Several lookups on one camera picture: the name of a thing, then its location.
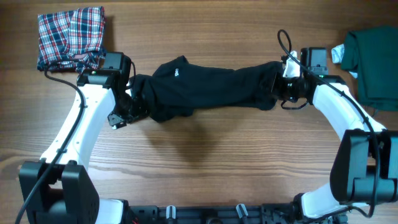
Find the black garment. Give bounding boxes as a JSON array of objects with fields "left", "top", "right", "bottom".
[{"left": 130, "top": 56, "right": 283, "bottom": 123}]

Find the plaid folded cloth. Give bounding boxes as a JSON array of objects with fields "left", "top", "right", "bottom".
[{"left": 37, "top": 6, "right": 106, "bottom": 73}]

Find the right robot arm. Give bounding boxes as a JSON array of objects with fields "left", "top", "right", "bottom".
[{"left": 271, "top": 48, "right": 397, "bottom": 223}]

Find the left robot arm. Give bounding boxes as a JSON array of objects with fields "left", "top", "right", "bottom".
[{"left": 16, "top": 52, "right": 149, "bottom": 223}]

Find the dark green folded garment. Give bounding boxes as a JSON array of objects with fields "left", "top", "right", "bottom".
[{"left": 338, "top": 26, "right": 397, "bottom": 111}]

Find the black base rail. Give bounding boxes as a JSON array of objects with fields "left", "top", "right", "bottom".
[{"left": 124, "top": 203, "right": 348, "bottom": 224}]

